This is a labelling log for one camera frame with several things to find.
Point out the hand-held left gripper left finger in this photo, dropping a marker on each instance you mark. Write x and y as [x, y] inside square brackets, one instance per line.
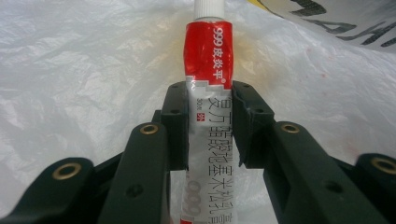
[143, 174]

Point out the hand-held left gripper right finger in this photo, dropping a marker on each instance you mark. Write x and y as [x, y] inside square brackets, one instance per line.
[299, 174]

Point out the clear smiley plastic bag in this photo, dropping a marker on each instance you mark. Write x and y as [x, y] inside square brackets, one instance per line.
[62, 77]

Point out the red and white ointment tube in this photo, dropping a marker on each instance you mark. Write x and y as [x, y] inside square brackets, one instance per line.
[208, 46]

